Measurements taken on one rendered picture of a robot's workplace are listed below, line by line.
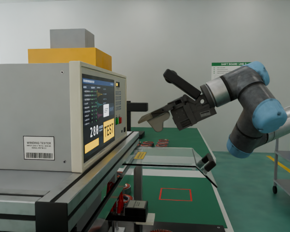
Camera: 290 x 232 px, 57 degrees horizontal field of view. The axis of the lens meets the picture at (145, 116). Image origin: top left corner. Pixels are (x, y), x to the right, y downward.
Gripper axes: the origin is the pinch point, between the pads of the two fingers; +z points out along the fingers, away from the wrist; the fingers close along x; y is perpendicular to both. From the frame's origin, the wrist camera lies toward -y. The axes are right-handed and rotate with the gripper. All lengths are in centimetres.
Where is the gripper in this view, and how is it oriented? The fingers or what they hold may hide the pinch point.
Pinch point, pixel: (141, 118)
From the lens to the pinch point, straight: 76.6
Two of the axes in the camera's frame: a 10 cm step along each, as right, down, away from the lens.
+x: 1.2, -0.9, 9.9
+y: 4.2, 9.1, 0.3
